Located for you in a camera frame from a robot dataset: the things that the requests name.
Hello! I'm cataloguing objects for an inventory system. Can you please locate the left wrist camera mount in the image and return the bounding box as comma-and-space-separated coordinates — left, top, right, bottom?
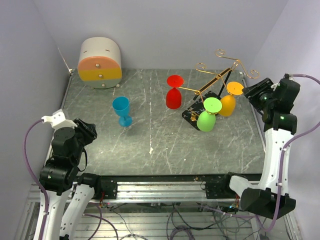
41, 109, 77, 131

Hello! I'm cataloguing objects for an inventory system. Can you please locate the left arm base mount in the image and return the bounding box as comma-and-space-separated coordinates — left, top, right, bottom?
77, 173, 118, 200

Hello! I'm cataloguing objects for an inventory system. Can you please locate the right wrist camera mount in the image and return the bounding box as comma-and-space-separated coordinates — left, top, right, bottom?
283, 73, 296, 82

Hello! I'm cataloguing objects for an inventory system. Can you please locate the green wine glass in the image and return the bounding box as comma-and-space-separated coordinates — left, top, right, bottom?
196, 97, 222, 132

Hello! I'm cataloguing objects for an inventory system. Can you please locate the orange wine glass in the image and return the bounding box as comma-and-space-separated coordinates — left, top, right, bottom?
218, 81, 244, 117

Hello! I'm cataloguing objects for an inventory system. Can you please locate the gold wine glass rack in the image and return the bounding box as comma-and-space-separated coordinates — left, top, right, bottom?
186, 49, 260, 131

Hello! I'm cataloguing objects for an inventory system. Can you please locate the red wine glass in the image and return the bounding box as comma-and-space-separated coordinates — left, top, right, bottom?
165, 74, 184, 110

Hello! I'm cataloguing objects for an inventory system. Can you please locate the aluminium rail frame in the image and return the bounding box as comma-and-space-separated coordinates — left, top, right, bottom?
14, 179, 301, 240

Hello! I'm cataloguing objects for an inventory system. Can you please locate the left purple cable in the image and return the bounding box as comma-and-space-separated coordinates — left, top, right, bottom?
23, 119, 51, 240

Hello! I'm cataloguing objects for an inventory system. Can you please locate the round three-drawer cabinet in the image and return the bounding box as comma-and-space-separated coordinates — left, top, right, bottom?
77, 37, 122, 89

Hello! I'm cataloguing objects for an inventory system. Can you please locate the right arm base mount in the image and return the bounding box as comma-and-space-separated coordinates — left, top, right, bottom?
204, 172, 248, 199

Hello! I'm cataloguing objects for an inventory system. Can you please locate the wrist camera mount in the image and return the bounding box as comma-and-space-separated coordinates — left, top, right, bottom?
283, 73, 296, 82
41, 109, 77, 131

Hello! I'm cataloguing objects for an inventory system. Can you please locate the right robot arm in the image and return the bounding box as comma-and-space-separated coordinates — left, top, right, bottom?
220, 77, 300, 220

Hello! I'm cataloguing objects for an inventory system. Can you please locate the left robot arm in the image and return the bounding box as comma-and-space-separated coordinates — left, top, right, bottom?
35, 118, 102, 240

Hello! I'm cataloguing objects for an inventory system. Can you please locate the blue wine glass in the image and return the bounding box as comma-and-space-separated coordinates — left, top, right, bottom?
112, 96, 133, 128

